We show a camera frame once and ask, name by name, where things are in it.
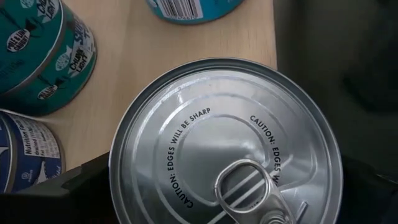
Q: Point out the dark blue tuna can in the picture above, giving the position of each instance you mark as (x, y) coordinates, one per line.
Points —
(5, 155)
(37, 149)

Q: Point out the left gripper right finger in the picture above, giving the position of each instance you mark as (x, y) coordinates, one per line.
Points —
(370, 202)

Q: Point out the grey-labelled tin can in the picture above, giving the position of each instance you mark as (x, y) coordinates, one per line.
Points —
(217, 140)

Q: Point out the teal can with yellow print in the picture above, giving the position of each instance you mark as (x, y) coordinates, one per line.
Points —
(192, 11)

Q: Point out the teal can with white label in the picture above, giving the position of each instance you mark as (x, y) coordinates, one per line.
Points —
(77, 62)

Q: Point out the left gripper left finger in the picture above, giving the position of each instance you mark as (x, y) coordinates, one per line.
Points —
(62, 205)

